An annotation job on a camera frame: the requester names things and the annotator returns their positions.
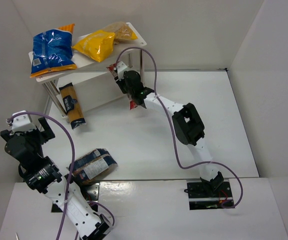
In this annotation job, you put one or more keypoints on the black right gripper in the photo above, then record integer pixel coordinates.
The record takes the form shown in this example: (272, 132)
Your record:
(120, 81)

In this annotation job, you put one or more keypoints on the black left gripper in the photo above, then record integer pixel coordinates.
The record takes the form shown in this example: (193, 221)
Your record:
(30, 133)

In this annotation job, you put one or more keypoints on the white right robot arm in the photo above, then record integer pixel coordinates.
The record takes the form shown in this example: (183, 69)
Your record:
(186, 124)

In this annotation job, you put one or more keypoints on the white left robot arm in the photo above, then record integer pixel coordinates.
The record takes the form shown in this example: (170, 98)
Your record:
(24, 143)

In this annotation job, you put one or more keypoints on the white two-tier metal shelf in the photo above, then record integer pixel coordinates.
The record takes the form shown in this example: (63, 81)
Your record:
(93, 83)

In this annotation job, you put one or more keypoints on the clear bag of pasta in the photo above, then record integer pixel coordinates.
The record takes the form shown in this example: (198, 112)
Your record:
(122, 31)

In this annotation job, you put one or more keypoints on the dark blue pasta bag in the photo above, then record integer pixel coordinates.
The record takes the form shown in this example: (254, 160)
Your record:
(93, 166)

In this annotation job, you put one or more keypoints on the blue label spaghetti pack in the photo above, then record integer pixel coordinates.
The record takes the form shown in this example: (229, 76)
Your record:
(72, 105)

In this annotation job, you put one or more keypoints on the yellow snack bag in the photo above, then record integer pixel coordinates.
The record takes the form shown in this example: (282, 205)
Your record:
(98, 45)

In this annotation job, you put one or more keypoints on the blue orange snack bag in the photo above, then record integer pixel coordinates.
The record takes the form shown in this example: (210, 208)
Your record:
(52, 51)

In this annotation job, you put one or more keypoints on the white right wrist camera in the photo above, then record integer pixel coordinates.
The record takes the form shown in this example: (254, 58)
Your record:
(121, 67)

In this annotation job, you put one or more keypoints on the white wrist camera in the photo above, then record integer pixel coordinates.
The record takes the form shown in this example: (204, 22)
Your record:
(121, 67)
(22, 123)

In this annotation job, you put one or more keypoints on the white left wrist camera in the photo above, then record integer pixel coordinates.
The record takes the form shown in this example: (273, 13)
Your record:
(22, 123)

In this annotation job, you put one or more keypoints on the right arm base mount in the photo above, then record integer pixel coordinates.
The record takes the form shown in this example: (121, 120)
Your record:
(199, 199)

